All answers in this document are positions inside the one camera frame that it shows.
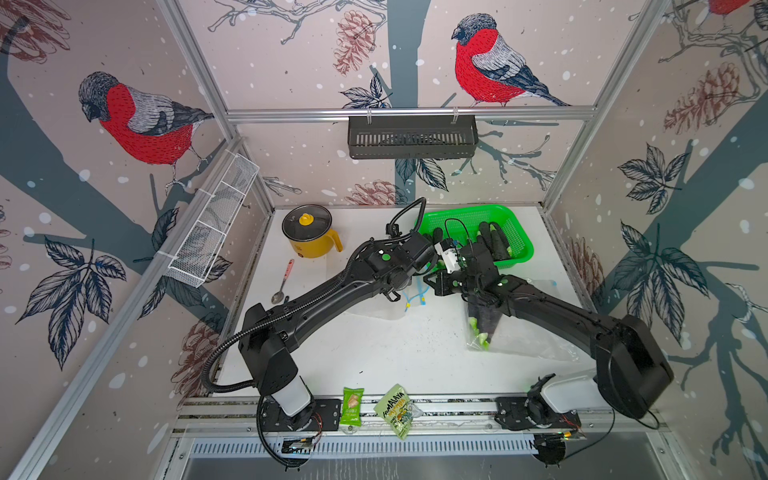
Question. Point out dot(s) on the large clear zip-top bag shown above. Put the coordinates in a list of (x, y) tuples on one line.
[(380, 307)]

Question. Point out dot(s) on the green printed snack bag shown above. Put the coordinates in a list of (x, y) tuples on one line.
[(398, 410)]

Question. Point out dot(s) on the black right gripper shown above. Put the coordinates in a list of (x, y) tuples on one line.
[(441, 286)]

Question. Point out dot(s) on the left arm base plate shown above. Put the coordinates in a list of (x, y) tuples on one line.
[(320, 415)]

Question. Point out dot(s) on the yellow pot with lid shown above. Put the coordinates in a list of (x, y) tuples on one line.
[(308, 228)]

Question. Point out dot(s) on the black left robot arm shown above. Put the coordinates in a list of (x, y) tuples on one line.
[(375, 267)]

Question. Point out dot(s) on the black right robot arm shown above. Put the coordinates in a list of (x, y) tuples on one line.
[(631, 370)]

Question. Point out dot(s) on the green plastic basket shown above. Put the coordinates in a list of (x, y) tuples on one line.
[(463, 223)]

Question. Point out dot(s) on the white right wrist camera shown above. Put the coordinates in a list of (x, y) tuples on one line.
[(448, 251)]

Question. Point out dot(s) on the eggplant in basket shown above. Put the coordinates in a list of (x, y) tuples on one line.
[(491, 234)]

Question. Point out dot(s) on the black hanging wire shelf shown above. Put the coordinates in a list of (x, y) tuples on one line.
[(412, 137)]

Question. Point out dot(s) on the small clear zip-top bag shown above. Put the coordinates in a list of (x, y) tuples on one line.
[(520, 337)]

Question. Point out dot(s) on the pink handled spoon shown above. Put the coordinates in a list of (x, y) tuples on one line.
[(279, 296)]

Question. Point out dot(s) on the small green snack packet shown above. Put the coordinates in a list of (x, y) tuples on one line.
[(351, 407)]

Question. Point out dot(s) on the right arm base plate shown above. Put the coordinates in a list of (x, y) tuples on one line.
[(518, 413)]

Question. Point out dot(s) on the white wire mesh basket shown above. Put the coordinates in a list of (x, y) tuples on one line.
[(193, 262)]

